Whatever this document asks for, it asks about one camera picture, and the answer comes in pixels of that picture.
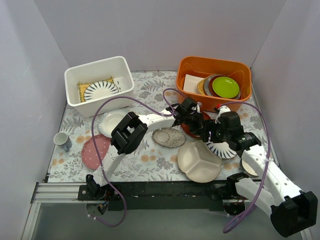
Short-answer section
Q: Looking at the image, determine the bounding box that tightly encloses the yellow basket plate in bin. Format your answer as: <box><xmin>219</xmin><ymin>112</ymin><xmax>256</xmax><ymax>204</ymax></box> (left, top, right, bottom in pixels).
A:
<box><xmin>197</xmin><ymin>79</ymin><xmax>206</xmax><ymax>95</ymax></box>

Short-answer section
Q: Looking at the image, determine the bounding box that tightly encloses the aluminium frame rail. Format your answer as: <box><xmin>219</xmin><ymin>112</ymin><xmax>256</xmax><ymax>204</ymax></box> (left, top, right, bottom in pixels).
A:
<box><xmin>21</xmin><ymin>181</ymin><xmax>313</xmax><ymax>240</ymax></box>

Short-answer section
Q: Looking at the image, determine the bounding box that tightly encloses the small white cup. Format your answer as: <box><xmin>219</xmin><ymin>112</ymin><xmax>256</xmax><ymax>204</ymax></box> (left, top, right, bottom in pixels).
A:
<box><xmin>53</xmin><ymin>132</ymin><xmax>72</xmax><ymax>152</ymax></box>

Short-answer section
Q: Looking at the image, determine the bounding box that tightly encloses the blue striped white plate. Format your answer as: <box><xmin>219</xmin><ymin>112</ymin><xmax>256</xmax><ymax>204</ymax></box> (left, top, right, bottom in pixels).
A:
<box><xmin>83</xmin><ymin>80</ymin><xmax>120</xmax><ymax>102</ymax></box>

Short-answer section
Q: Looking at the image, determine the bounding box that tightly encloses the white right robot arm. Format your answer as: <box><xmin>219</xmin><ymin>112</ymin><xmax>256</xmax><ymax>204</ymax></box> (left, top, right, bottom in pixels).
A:
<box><xmin>200</xmin><ymin>109</ymin><xmax>318</xmax><ymax>238</ymax></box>

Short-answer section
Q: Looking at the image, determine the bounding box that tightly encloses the speckled oval ceramic plate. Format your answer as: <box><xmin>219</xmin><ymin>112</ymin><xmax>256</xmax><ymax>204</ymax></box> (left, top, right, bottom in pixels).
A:
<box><xmin>152</xmin><ymin>127</ymin><xmax>186</xmax><ymax>149</ymax></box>

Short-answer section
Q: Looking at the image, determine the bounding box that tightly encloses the white plastic bin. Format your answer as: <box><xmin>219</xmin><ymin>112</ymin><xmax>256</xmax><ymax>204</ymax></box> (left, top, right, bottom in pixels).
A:
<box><xmin>64</xmin><ymin>56</ymin><xmax>135</xmax><ymax>118</ymax></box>

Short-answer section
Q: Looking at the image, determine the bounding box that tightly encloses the floral patterned table mat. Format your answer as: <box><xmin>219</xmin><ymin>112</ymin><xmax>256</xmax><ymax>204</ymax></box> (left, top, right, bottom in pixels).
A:
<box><xmin>47</xmin><ymin>71</ymin><xmax>268</xmax><ymax>183</ymax></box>

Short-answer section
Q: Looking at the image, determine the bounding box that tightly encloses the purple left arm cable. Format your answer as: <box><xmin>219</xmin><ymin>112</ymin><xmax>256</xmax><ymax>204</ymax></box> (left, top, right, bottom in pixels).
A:
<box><xmin>86</xmin><ymin>87</ymin><xmax>186</xmax><ymax>228</ymax></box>

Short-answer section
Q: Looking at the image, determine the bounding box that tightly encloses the pink polka dot plate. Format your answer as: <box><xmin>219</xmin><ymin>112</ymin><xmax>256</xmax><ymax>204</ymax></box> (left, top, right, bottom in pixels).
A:
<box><xmin>81</xmin><ymin>134</ymin><xmax>111</xmax><ymax>170</ymax></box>

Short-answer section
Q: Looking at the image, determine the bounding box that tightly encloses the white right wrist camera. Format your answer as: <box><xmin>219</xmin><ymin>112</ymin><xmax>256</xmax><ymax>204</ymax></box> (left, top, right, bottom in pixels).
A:
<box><xmin>215</xmin><ymin>106</ymin><xmax>231</xmax><ymax>124</ymax></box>

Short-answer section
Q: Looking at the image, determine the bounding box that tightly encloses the white square plate in bin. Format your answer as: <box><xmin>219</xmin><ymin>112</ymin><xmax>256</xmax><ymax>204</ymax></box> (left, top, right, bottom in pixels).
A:
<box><xmin>183</xmin><ymin>74</ymin><xmax>204</xmax><ymax>94</ymax></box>

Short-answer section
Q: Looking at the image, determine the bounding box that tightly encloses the white deep bowl plate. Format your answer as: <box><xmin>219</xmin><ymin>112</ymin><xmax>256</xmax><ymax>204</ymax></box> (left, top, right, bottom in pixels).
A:
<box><xmin>98</xmin><ymin>109</ymin><xmax>128</xmax><ymax>138</ymax></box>

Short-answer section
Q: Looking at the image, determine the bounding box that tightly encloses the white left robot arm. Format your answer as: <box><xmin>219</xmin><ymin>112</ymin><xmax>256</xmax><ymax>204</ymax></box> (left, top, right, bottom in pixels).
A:
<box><xmin>86</xmin><ymin>97</ymin><xmax>203</xmax><ymax>200</ymax></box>

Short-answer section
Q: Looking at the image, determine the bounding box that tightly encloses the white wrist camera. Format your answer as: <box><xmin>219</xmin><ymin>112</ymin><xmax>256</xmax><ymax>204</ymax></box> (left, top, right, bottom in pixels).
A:
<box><xmin>215</xmin><ymin>106</ymin><xmax>231</xmax><ymax>124</ymax></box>
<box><xmin>195</xmin><ymin>102</ymin><xmax>202</xmax><ymax>113</ymax></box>

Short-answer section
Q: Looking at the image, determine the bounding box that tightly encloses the orange plastic bin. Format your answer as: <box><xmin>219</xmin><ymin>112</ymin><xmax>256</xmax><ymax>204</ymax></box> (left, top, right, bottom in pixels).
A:
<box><xmin>176</xmin><ymin>56</ymin><xmax>252</xmax><ymax>112</ymax></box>

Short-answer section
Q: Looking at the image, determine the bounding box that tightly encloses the grey plate in bin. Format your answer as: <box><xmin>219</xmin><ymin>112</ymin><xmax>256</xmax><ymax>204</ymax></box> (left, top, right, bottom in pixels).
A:
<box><xmin>203</xmin><ymin>74</ymin><xmax>217</xmax><ymax>97</ymax></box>

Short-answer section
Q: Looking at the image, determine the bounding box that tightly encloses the small beige saucer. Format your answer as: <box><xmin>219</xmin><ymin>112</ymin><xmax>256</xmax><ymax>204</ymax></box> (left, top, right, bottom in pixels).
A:
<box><xmin>240</xmin><ymin>159</ymin><xmax>259</xmax><ymax>178</ymax></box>

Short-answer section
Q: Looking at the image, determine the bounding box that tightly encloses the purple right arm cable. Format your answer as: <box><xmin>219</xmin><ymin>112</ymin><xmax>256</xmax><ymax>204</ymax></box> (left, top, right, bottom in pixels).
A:
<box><xmin>217</xmin><ymin>101</ymin><xmax>272</xmax><ymax>234</ymax></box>

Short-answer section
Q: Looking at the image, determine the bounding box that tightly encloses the red lacquer round plate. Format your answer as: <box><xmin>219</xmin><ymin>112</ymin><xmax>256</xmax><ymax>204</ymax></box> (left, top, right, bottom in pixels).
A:
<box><xmin>181</xmin><ymin>111</ymin><xmax>211</xmax><ymax>139</ymax></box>

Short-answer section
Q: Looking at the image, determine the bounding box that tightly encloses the lime green plate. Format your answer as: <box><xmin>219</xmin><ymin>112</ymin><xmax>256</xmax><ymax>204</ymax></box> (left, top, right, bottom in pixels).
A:
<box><xmin>212</xmin><ymin>76</ymin><xmax>240</xmax><ymax>99</ymax></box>

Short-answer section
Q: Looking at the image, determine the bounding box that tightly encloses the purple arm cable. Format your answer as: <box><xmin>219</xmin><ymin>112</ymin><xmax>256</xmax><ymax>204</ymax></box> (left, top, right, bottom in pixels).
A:
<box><xmin>86</xmin><ymin>87</ymin><xmax>186</xmax><ymax>228</ymax></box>
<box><xmin>217</xmin><ymin>101</ymin><xmax>272</xmax><ymax>234</ymax></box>

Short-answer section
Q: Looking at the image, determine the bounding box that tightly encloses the dark red plate in bin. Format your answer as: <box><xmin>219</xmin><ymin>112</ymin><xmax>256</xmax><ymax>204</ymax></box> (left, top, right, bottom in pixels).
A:
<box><xmin>209</xmin><ymin>76</ymin><xmax>218</xmax><ymax>97</ymax></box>

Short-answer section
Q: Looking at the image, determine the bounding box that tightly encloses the beige divided plate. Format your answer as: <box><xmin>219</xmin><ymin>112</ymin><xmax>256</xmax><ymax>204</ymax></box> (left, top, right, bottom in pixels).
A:
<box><xmin>177</xmin><ymin>140</ymin><xmax>222</xmax><ymax>183</ymax></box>

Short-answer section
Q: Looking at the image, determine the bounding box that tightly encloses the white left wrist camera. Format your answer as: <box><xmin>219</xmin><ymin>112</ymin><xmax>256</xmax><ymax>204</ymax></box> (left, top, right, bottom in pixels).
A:
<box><xmin>195</xmin><ymin>102</ymin><xmax>202</xmax><ymax>113</ymax></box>

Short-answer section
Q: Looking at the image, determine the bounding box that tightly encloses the yellow woven bamboo mat plate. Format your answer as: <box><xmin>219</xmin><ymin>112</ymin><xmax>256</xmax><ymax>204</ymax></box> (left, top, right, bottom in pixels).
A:
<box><xmin>77</xmin><ymin>76</ymin><xmax>119</xmax><ymax>103</ymax></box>

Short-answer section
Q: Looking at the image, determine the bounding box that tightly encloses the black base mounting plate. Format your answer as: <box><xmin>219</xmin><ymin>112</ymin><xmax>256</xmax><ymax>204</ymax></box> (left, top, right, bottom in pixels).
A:
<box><xmin>43</xmin><ymin>174</ymin><xmax>286</xmax><ymax>212</ymax></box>

